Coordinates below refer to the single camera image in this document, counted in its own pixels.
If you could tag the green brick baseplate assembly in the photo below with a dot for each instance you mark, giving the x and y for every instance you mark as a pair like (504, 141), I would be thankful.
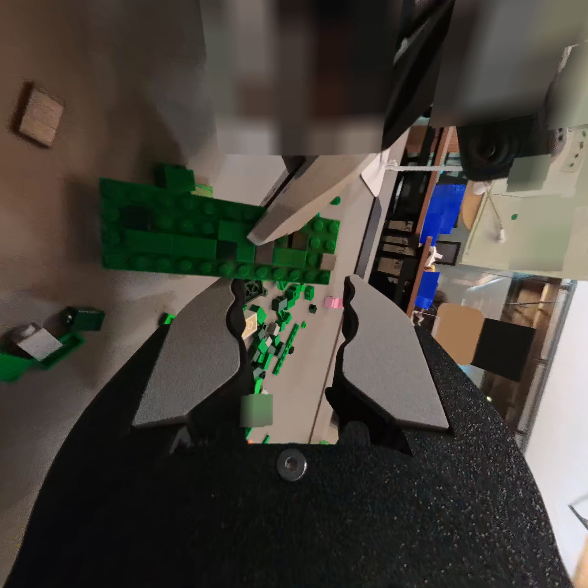
(174, 239)

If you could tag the small blue storage bin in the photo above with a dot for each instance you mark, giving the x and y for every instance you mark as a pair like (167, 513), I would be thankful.
(427, 289)

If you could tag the grey desk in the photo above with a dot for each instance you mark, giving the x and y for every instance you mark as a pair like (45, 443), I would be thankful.
(92, 69)

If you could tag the pink brick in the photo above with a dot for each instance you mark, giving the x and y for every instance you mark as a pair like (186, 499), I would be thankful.
(333, 302)

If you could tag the long thin green plate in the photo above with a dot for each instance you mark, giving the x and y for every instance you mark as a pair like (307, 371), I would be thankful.
(287, 347)

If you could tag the large blue storage bin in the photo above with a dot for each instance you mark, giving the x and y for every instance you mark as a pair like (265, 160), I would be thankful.
(443, 213)

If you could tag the black rectangular board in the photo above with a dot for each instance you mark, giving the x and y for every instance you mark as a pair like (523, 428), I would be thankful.
(505, 351)

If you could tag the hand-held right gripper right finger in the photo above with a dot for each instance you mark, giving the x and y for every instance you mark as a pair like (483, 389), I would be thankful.
(390, 363)

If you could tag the grey flat tile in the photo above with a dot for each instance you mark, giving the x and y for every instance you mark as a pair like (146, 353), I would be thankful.
(41, 117)

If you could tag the long brown table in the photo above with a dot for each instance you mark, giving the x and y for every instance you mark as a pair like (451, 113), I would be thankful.
(429, 202)

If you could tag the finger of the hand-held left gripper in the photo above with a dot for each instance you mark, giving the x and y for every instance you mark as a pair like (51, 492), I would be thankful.
(303, 202)

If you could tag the tan rounded board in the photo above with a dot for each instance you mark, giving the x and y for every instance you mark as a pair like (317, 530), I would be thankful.
(459, 333)

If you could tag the scattered small toy bricks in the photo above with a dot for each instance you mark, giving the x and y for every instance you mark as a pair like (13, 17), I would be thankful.
(280, 303)

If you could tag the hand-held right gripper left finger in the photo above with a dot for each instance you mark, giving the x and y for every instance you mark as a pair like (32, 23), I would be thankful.
(193, 363)

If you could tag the black framed screen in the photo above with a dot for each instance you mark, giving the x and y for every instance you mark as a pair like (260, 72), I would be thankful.
(448, 253)

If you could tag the white studded plate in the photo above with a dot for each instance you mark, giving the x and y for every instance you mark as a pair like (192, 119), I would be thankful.
(251, 325)

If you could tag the white lamp stand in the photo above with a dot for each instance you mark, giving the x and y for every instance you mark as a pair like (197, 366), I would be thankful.
(376, 177)

